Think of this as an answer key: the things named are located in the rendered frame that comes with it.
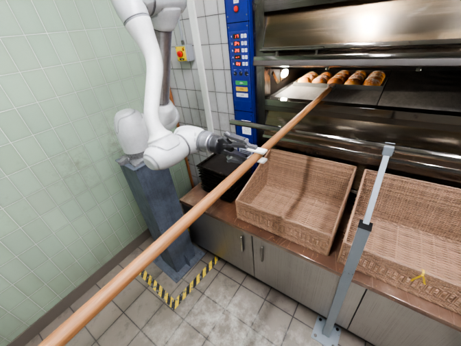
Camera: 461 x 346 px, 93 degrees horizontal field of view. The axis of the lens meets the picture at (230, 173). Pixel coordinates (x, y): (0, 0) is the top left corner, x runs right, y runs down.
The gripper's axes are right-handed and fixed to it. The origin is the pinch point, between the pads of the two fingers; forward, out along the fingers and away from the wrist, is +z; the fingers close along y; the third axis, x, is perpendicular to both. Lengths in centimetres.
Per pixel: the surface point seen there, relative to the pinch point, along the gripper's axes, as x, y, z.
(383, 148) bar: -28.8, 3.1, 36.9
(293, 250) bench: -12, 61, 13
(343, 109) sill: -67, 3, 15
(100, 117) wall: -2, 4, -121
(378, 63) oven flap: -52, -21, 26
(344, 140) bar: -29.5, 2.8, 23.2
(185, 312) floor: 30, 120, -42
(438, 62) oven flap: -53, -22, 45
